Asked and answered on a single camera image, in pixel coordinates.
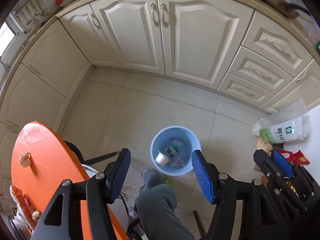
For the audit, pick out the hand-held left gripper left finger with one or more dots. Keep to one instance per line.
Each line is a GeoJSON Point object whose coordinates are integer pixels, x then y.
{"type": "Point", "coordinates": [118, 175]}

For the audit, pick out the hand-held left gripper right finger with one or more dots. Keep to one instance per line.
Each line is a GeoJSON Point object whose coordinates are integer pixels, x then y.
{"type": "Point", "coordinates": [202, 177]}

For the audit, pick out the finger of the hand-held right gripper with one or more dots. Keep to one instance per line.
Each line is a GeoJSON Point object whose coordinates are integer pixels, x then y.
{"type": "Point", "coordinates": [282, 162]}
{"type": "Point", "coordinates": [267, 165]}

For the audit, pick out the blue plastic bucket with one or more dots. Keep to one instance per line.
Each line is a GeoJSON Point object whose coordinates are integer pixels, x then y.
{"type": "Point", "coordinates": [162, 136]}

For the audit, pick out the orange snack packet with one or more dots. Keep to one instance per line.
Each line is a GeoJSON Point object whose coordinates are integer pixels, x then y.
{"type": "Point", "coordinates": [21, 202]}

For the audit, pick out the brown cardboard box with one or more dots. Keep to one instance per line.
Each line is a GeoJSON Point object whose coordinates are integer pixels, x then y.
{"type": "Point", "coordinates": [258, 167]}

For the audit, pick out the red snack bag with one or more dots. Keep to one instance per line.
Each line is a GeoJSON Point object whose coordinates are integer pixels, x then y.
{"type": "Point", "coordinates": [297, 158]}

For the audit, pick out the beige peel scraps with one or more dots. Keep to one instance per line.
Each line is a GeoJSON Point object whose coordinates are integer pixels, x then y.
{"type": "Point", "coordinates": [128, 188]}

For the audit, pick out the brown crumpled paper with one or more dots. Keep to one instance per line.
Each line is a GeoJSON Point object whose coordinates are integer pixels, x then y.
{"type": "Point", "coordinates": [264, 146]}

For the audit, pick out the black chair white seat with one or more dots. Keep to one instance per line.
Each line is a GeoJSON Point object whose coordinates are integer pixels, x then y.
{"type": "Point", "coordinates": [100, 158]}

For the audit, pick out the yellow snack packet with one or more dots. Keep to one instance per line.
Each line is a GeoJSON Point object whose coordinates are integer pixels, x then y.
{"type": "Point", "coordinates": [291, 186]}

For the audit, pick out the white green rice sack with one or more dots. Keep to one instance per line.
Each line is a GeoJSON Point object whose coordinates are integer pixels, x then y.
{"type": "Point", "coordinates": [282, 130]}

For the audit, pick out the green paper scrap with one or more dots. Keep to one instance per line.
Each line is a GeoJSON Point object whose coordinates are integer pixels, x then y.
{"type": "Point", "coordinates": [168, 182]}

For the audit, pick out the white printed carton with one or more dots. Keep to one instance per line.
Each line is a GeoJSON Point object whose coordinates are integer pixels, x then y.
{"type": "Point", "coordinates": [171, 152]}

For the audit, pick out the white crumpled tissue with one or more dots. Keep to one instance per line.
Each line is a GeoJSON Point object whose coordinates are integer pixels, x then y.
{"type": "Point", "coordinates": [178, 143]}

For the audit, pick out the white plastic cup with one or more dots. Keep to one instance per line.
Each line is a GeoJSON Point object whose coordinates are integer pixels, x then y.
{"type": "Point", "coordinates": [161, 158]}

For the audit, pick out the person's grey trouser leg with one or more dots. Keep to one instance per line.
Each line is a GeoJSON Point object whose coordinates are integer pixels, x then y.
{"type": "Point", "coordinates": [155, 205]}

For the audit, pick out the dark wooden stool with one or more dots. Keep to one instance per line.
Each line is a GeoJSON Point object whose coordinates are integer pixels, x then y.
{"type": "Point", "coordinates": [200, 225]}

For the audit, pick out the orange round table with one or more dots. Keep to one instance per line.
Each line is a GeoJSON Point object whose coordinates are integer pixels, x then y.
{"type": "Point", "coordinates": [45, 155]}

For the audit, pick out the cream cabinet drawer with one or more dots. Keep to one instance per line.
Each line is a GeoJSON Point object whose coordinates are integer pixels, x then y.
{"type": "Point", "coordinates": [275, 46]}
{"type": "Point", "coordinates": [245, 90]}
{"type": "Point", "coordinates": [260, 71]}

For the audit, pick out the brown crumpled ball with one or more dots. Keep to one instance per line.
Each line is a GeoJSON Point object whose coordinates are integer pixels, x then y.
{"type": "Point", "coordinates": [37, 216]}

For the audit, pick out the crumpled paper ball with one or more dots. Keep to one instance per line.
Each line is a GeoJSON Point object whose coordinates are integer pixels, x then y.
{"type": "Point", "coordinates": [25, 160]}

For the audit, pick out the cream base cabinets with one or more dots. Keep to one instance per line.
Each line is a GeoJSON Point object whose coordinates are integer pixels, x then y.
{"type": "Point", "coordinates": [125, 30]}

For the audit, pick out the steel kitchen faucet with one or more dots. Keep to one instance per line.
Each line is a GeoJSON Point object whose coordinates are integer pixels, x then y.
{"type": "Point", "coordinates": [5, 65]}

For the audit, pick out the kitchen window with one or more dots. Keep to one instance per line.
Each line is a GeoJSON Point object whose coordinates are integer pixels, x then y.
{"type": "Point", "coordinates": [6, 37]}

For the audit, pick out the white bowl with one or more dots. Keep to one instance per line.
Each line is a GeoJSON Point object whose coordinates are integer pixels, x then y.
{"type": "Point", "coordinates": [72, 0]}

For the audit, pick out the row of hanging kitchen utensils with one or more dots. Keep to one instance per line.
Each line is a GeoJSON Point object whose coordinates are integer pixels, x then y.
{"type": "Point", "coordinates": [37, 10]}

